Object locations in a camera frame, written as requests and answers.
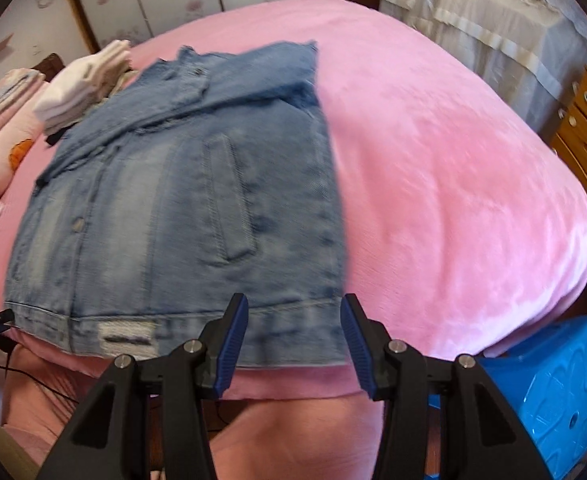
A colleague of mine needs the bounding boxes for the pink bed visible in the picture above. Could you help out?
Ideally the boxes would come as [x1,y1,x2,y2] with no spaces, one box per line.
[0,0,587,402]

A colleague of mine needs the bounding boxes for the blue denim jacket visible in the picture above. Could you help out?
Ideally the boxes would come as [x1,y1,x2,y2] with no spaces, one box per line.
[4,39,350,370]

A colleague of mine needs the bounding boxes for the folded floral quilt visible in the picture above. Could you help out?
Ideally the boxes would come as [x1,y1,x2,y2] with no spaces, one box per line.
[0,67,47,137]

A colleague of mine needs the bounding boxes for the pink bolster with orange print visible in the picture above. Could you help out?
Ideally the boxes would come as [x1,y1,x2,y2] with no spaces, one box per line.
[0,105,50,199]

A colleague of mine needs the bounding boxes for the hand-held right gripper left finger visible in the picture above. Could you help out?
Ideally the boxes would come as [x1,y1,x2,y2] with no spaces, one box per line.
[38,292,250,480]

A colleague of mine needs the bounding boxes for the folded beige striped garment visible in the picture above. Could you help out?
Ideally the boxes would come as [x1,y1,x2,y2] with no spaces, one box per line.
[107,66,140,97]

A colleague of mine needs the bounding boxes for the blue plastic stool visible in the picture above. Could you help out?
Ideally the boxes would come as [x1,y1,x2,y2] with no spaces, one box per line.
[426,314,587,480]

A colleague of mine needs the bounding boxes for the dark wooden headboard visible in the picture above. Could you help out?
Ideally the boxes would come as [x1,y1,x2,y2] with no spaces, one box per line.
[32,52,67,81]

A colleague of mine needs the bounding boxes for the black cable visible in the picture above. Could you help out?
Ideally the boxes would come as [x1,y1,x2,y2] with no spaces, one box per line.
[0,364,80,405]

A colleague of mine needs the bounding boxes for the yellow wooden drawer cabinet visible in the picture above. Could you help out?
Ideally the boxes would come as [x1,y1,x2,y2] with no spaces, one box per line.
[548,65,587,209]

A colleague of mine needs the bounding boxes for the cream lace furniture cover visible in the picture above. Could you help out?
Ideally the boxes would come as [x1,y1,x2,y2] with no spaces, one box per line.
[377,0,587,134]

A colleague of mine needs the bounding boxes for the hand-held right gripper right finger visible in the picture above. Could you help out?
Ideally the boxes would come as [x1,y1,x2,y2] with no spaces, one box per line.
[340,293,544,480]

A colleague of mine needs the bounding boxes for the person's pink pants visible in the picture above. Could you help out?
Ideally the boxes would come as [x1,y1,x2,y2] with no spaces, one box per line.
[0,347,391,480]

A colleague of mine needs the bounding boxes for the folded white sweater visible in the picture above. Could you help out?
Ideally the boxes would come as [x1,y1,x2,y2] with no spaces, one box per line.
[33,39,133,130]

